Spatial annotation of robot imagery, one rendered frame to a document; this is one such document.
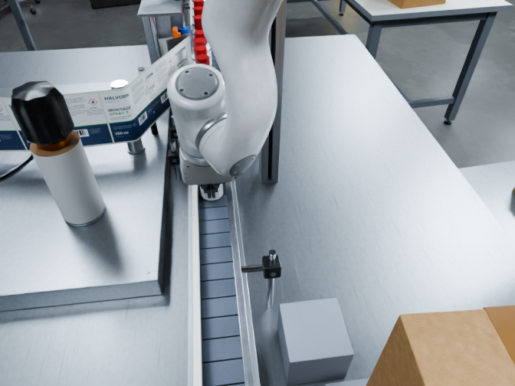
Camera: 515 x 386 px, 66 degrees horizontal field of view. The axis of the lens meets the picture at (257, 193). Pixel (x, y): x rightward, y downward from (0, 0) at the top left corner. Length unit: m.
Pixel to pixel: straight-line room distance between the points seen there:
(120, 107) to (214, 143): 0.47
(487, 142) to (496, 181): 1.76
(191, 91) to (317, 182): 0.54
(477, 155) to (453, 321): 2.35
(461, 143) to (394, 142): 1.66
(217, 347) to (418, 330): 0.35
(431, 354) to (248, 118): 0.34
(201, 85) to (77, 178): 0.37
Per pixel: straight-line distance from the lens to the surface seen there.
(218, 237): 0.83
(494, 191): 1.15
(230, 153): 0.55
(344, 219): 0.95
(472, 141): 2.91
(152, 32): 1.18
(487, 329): 0.50
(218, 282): 0.76
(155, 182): 0.97
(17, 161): 1.15
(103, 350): 0.80
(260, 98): 0.52
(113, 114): 1.01
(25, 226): 0.98
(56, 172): 0.83
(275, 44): 0.82
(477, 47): 2.77
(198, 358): 0.66
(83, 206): 0.88
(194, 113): 0.57
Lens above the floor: 1.51
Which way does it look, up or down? 43 degrees down
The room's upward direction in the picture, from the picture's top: straight up
